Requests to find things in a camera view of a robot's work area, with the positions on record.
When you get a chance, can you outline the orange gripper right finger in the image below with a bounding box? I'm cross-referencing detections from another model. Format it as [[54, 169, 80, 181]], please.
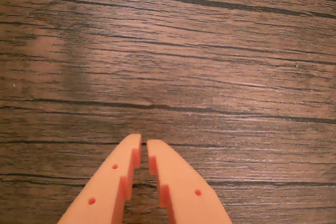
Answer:
[[146, 139, 233, 224]]

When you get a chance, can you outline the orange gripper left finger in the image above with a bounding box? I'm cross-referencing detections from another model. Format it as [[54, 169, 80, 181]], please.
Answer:
[[57, 133, 143, 224]]

